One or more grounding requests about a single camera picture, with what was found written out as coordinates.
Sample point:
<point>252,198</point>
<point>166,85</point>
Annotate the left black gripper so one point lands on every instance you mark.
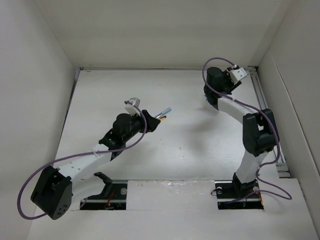
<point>151,122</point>

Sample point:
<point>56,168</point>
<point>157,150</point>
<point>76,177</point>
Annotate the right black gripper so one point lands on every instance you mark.
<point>232,86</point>

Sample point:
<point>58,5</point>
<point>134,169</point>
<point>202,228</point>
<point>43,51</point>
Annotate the light blue pen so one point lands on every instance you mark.
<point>166,111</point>

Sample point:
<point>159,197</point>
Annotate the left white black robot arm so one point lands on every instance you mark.
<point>58,188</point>

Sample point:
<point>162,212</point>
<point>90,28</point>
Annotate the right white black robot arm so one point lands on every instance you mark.
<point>259,131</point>

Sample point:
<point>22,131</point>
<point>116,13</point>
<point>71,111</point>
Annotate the white compartment organizer tray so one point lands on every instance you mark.
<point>207,106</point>

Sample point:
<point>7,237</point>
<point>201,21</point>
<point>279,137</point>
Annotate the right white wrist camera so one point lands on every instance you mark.
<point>236,74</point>

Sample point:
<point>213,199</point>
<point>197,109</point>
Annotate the left base mounting rail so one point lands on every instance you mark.
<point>113,196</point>

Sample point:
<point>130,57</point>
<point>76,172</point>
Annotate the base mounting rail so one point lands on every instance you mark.
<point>113,196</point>
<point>232,197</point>

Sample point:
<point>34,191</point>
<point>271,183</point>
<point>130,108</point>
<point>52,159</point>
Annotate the right base mounting rail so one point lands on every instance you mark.
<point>232,197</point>

